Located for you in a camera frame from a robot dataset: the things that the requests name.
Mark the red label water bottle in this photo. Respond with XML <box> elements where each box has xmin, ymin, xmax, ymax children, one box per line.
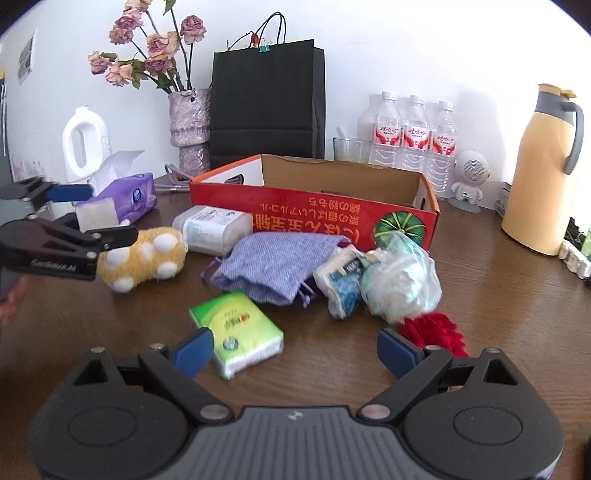
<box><xmin>368</xmin><ymin>91</ymin><xmax>403</xmax><ymax>169</ymax></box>
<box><xmin>401</xmin><ymin>95</ymin><xmax>432</xmax><ymax>175</ymax></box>
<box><xmin>427</xmin><ymin>100</ymin><xmax>458</xmax><ymax>200</ymax></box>

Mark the purple cloth pouch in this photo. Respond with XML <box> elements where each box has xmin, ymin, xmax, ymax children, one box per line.
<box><xmin>201</xmin><ymin>232</ymin><xmax>352</xmax><ymax>308</ymax></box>

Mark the translucent cotton swab box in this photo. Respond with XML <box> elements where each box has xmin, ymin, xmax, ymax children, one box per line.
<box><xmin>172</xmin><ymin>205</ymin><xmax>254</xmax><ymax>256</ymax></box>

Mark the white wall paper sheet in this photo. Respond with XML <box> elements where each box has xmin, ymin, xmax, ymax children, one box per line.
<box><xmin>17</xmin><ymin>30</ymin><xmax>38</xmax><ymax>86</ymax></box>

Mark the black paper bag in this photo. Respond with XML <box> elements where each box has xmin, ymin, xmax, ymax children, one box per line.
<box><xmin>209</xmin><ymin>13</ymin><xmax>326</xmax><ymax>171</ymax></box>

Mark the clear glass cup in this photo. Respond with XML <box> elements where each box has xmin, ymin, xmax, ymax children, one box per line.
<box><xmin>333</xmin><ymin>127</ymin><xmax>370</xmax><ymax>163</ymax></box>

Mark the small dark box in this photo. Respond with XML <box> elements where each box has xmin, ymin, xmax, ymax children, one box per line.
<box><xmin>495</xmin><ymin>182</ymin><xmax>512</xmax><ymax>217</ymax></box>

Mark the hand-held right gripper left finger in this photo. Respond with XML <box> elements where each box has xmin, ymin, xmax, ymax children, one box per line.
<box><xmin>65</xmin><ymin>327</ymin><xmax>233</xmax><ymax>425</ymax></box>

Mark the white robot figure speaker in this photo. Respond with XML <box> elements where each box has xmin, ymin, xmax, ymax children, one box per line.
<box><xmin>449</xmin><ymin>149</ymin><xmax>492</xmax><ymax>213</ymax></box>

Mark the purple cable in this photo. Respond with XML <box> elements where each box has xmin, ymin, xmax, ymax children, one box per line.
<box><xmin>154</xmin><ymin>164</ymin><xmax>195</xmax><ymax>192</ymax></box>

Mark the yellow thermos jug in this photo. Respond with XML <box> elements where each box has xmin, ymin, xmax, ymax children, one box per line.
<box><xmin>501</xmin><ymin>83</ymin><xmax>585</xmax><ymax>257</ymax></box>

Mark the dried pink rose bouquet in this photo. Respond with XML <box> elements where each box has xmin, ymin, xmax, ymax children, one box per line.
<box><xmin>88</xmin><ymin>0</ymin><xmax>208</xmax><ymax>95</ymax></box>

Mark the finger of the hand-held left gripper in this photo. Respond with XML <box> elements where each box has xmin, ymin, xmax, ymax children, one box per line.
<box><xmin>0</xmin><ymin>219</ymin><xmax>140</xmax><ymax>260</ymax></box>
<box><xmin>0</xmin><ymin>178</ymin><xmax>93</xmax><ymax>211</ymax></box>

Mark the red pompom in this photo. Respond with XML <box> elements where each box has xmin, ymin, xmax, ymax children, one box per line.
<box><xmin>396</xmin><ymin>312</ymin><xmax>471</xmax><ymax>358</ymax></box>

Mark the blue white packet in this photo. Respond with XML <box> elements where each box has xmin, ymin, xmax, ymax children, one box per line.
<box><xmin>314</xmin><ymin>244</ymin><xmax>384</xmax><ymax>320</ymax></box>

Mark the mottled purple vase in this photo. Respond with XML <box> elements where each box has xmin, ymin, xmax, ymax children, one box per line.
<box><xmin>167</xmin><ymin>89</ymin><xmax>212</xmax><ymax>177</ymax></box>

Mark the white detergent bottle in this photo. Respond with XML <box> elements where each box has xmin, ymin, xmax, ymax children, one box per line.
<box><xmin>62</xmin><ymin>106</ymin><xmax>113</xmax><ymax>185</ymax></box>

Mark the clear plastic bag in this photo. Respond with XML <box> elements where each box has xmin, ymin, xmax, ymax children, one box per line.
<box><xmin>360</xmin><ymin>231</ymin><xmax>443</xmax><ymax>324</ymax></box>

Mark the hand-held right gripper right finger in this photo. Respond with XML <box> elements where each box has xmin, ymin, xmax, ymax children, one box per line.
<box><xmin>358</xmin><ymin>328</ymin><xmax>523</xmax><ymax>422</ymax></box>

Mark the yellow spotted plush toy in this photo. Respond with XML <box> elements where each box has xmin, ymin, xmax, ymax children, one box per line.
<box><xmin>96</xmin><ymin>226</ymin><xmax>189</xmax><ymax>294</ymax></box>

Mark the person's left hand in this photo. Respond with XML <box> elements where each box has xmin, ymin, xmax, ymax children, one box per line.
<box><xmin>0</xmin><ymin>278</ymin><xmax>29</xmax><ymax>326</ymax></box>

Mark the small white bottles pack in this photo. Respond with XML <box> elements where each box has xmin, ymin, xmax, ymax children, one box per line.
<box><xmin>558</xmin><ymin>240</ymin><xmax>591</xmax><ymax>279</ymax></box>

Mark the purple tissue pack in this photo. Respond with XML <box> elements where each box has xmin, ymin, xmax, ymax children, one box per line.
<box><xmin>75</xmin><ymin>150</ymin><xmax>158</xmax><ymax>232</ymax></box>

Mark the green tissue pack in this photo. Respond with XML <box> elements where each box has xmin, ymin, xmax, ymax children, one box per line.
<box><xmin>189</xmin><ymin>291</ymin><xmax>284</xmax><ymax>380</ymax></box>

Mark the red orange cardboard box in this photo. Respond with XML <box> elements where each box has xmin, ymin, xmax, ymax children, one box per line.
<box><xmin>189</xmin><ymin>154</ymin><xmax>441</xmax><ymax>254</ymax></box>

